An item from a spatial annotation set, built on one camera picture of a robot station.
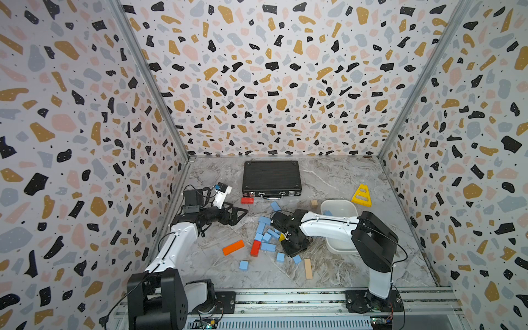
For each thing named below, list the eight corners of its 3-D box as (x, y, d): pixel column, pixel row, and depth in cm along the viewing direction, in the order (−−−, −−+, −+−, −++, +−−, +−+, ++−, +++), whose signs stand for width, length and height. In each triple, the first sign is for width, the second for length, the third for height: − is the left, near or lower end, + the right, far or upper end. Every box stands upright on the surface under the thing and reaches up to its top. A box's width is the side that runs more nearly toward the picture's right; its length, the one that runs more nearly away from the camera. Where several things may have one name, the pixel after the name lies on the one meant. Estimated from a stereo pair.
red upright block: (249, 256, 87) (249, 254, 85) (253, 241, 91) (253, 239, 89) (258, 257, 86) (257, 256, 85) (261, 243, 90) (261, 241, 89)
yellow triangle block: (350, 201, 105) (352, 198, 104) (354, 184, 113) (356, 181, 111) (369, 207, 103) (371, 205, 102) (372, 189, 110) (374, 187, 109)
